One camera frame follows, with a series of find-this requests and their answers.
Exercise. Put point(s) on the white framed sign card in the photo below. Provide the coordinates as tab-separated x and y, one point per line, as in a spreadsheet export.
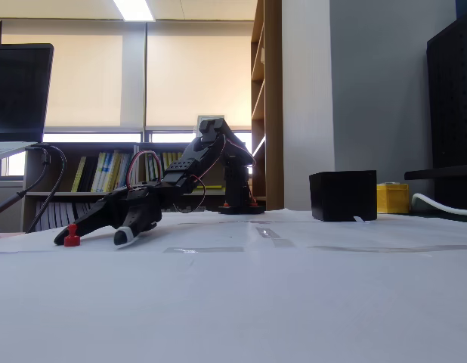
211	116

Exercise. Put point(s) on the leaning yellow book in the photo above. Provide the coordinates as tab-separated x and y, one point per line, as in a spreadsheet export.
79	174

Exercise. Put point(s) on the laptop with black screen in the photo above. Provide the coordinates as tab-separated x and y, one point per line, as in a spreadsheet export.
18	90

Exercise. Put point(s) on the yellow white book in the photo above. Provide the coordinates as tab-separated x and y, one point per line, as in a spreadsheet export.
98	172

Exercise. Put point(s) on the flat yellow folder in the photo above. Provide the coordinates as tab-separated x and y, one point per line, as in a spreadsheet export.
214	186

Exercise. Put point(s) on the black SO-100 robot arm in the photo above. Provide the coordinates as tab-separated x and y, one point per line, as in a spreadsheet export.
233	177

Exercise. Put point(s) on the black book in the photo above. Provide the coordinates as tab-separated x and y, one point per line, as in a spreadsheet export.
89	174

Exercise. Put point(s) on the clear tape strip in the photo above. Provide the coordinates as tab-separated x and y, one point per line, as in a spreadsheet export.
203	249
275	238

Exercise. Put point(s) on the blue white book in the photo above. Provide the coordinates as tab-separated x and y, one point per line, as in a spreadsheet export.
112	172

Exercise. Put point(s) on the beige roller blind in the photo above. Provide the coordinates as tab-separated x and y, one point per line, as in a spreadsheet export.
199	68
82	75

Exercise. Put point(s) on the tall wooden bookshelf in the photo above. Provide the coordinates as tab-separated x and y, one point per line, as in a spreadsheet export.
273	94

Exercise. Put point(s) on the yellow cardboard box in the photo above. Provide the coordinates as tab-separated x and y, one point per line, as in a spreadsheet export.
392	198

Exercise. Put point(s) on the black open box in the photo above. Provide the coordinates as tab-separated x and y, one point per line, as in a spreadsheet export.
343	194

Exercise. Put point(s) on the white paper sheet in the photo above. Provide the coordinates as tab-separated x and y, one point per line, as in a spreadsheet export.
350	236
203	236

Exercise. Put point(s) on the black pegboard panel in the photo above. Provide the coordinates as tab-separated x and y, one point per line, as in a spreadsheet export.
452	94

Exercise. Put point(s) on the ceiling light panel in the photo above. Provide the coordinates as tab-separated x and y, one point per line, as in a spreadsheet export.
133	9

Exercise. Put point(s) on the small red pawn piece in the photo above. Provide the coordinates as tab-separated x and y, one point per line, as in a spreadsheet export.
72	239

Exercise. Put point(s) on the black metal shelf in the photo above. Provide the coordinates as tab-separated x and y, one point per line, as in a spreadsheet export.
445	181

